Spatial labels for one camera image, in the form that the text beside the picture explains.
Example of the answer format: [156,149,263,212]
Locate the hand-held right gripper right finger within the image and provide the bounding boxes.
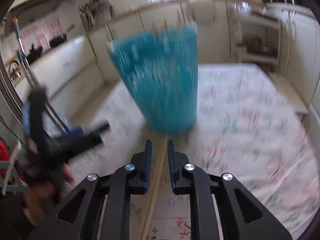
[166,139,293,240]

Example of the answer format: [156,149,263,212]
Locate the floral white tablecloth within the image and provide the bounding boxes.
[61,63,318,240]

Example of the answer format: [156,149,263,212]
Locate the red patterned slipper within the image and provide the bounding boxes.
[0,140,11,178]

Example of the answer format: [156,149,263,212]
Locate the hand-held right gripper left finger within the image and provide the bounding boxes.
[44,139,153,240]

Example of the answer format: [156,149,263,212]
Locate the teal perforated plastic basket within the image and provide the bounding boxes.
[107,21,200,134]

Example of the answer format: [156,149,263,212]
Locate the white lower kitchen cabinets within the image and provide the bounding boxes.
[7,0,320,110]

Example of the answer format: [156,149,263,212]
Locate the grey sliding door frame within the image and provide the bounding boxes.
[0,40,27,145]

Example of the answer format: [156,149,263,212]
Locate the mop with blue orange handle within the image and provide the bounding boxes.
[12,17,70,133]

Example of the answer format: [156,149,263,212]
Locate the white kitchen trolley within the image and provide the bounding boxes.
[232,17,282,67]

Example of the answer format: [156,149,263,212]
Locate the long wooden chopstick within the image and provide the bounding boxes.
[138,133,168,240]

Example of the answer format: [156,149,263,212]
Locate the black wok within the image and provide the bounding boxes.
[49,34,68,49]

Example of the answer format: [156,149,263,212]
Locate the person's left hand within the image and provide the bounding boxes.
[23,164,75,228]

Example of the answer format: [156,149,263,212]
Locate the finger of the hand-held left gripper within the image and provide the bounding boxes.
[22,87,48,143]
[64,121,112,152]

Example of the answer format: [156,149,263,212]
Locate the blue and beige shoe rack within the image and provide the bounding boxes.
[0,140,28,197]

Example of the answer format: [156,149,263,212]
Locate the wall utensil rack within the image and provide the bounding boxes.
[78,0,113,31]

